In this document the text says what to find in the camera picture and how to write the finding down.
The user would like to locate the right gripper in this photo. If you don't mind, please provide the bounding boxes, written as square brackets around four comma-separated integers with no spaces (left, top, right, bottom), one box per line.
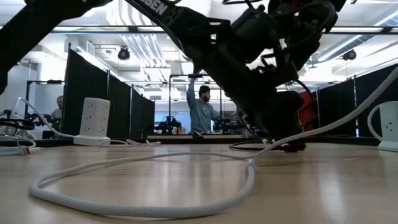
[270,12,326,74]

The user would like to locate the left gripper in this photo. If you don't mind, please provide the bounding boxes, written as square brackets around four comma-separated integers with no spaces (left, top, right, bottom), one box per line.
[198,52,305,140]

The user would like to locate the mint cube power strip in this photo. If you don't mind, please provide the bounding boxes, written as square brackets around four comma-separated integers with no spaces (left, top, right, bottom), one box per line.
[377,101,398,152]

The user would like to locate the white braided USB cable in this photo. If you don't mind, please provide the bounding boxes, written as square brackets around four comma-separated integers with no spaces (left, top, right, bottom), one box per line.
[29,67,398,219]

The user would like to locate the thin white cable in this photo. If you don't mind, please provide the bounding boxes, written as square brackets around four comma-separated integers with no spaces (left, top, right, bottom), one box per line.
[0,134,42,157]
[98,139,162,147]

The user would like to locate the red bins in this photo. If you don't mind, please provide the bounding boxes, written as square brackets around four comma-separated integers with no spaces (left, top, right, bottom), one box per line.
[298,90,318,133]

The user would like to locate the black ceiling spotlight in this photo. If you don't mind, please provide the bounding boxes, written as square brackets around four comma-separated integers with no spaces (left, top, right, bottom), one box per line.
[117,45,131,62]
[343,49,358,62]

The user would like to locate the black partition curtain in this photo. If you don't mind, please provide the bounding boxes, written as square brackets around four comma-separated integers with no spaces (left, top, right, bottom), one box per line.
[62,49,155,140]
[317,63,398,138]

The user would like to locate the person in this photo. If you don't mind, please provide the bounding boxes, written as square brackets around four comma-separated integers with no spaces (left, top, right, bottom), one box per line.
[185,77,222,135]
[50,95,65,121]

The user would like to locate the background wooden table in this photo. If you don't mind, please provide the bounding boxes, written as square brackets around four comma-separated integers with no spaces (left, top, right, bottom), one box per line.
[147,134,246,140]

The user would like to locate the mint power strip white cord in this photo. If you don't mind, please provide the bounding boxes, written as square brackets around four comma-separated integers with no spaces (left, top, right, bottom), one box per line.
[367,101,386,142]

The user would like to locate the black background rig frame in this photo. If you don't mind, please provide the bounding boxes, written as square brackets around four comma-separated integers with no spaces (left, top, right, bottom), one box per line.
[168,73,223,135]
[25,80,65,125]

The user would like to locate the black overhead frame bar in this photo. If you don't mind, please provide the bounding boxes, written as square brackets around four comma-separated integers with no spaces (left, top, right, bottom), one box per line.
[49,25,398,34]

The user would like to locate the black cable loop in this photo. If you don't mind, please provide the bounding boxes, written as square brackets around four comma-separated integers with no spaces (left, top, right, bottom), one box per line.
[0,118,35,131]

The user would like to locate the tower power strip white cord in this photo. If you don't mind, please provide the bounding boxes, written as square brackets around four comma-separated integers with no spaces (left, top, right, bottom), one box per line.
[8,96,77,139]

